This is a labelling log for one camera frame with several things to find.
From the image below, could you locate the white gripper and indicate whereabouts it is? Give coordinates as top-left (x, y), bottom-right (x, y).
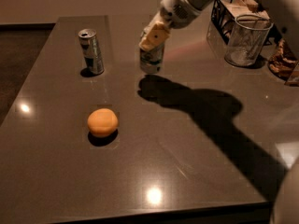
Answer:
top-left (139, 0), bottom-right (201, 51)

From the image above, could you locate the green white 7up can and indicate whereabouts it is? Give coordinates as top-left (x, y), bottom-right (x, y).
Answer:
top-left (139, 42), bottom-right (164, 74)

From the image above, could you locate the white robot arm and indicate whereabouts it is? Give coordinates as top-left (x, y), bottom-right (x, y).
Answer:
top-left (138, 0), bottom-right (299, 224)

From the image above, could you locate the silver blue redbull can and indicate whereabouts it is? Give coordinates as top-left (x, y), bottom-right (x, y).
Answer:
top-left (78, 29), bottom-right (105, 75)

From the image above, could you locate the orange fruit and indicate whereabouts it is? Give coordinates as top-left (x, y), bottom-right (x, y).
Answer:
top-left (87, 108), bottom-right (119, 138)

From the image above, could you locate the brown snack bag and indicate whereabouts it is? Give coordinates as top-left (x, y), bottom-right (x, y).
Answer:
top-left (268, 38), bottom-right (298, 80)

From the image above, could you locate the black wire basket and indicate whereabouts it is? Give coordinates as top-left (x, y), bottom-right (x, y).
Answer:
top-left (211, 0), bottom-right (269, 43)

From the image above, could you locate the wire mesh cup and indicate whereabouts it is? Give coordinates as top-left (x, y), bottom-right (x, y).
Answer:
top-left (224, 14), bottom-right (273, 67)

